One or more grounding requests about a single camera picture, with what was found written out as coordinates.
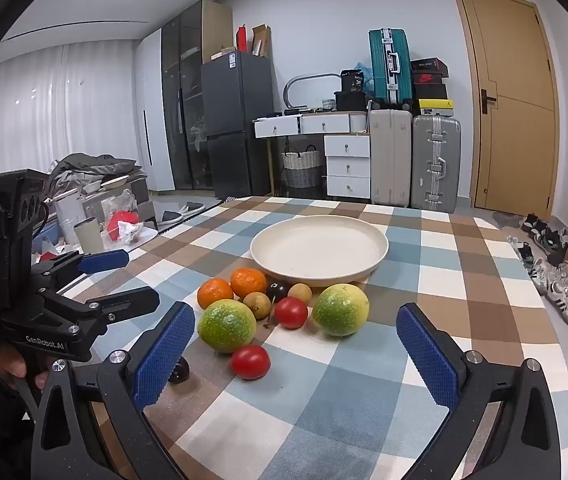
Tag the grey clothes pile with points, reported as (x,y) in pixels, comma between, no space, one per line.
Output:
(89,167)

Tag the white curtain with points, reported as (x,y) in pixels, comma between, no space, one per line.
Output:
(39,110)

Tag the teal suitcase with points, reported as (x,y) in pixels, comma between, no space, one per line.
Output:
(381,70)

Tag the large green citrus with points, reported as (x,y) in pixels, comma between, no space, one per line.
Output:
(339,310)

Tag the red tomato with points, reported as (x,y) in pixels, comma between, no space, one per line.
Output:
(291,312)
(250,361)

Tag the beige tumbler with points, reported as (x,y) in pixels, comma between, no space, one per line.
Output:
(88,237)

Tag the striped cup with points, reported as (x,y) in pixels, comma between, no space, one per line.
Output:
(329,104)

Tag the beige suitcase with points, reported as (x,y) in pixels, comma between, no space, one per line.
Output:
(388,160)

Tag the open cardboard box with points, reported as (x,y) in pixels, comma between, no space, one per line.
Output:
(261,42)

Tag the orange mandarin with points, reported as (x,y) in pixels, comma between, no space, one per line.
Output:
(214,292)
(248,282)

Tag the dark glass cabinet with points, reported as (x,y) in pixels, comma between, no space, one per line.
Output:
(179,110)

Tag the cream round plate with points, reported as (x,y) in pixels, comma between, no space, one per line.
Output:
(314,250)

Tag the brown longan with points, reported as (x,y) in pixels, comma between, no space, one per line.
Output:
(256,305)
(300,292)

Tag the pile of assorted shoes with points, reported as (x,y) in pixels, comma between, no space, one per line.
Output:
(553,270)

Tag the person's left hand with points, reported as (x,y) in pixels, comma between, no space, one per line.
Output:
(11,362)

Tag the large green mango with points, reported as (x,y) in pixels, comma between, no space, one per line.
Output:
(226,325)

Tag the grey door mat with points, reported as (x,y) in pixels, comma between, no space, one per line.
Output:
(507,216)

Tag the white wardrobe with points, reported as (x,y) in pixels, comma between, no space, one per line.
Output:
(151,110)

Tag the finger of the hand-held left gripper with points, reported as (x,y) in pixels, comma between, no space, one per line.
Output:
(106,261)
(129,302)

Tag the red and black shoe box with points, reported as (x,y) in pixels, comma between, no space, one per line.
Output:
(429,78)

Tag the woven laundry basket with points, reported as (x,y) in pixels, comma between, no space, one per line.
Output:
(301,170)

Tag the grey slipper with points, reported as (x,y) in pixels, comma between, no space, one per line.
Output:
(194,208)
(172,217)

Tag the oval metal tube frame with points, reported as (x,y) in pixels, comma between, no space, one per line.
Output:
(314,76)

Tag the silver suitcase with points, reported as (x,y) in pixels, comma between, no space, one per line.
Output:
(426,160)

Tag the white bowl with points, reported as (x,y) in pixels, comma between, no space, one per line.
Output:
(114,183)

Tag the dark round plum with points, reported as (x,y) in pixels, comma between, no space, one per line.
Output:
(278,291)
(181,371)

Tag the red item in plastic bag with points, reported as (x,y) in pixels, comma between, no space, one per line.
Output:
(121,225)

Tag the dark grey fridge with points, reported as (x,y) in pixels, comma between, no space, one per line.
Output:
(234,110)

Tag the yellow and black shoe box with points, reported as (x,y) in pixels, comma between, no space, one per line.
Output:
(434,107)

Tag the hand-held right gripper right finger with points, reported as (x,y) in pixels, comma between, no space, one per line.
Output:
(426,355)

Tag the wooden door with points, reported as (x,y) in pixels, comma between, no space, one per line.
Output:
(513,135)

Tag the blue plastic bag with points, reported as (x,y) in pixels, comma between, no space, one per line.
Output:
(363,72)

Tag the black storage box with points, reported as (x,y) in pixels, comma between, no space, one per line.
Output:
(349,101)

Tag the white drawer desk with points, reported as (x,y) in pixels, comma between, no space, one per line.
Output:
(346,147)

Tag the black packet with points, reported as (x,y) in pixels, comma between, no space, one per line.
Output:
(352,81)

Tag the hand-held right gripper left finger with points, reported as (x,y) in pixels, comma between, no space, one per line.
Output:
(164,350)

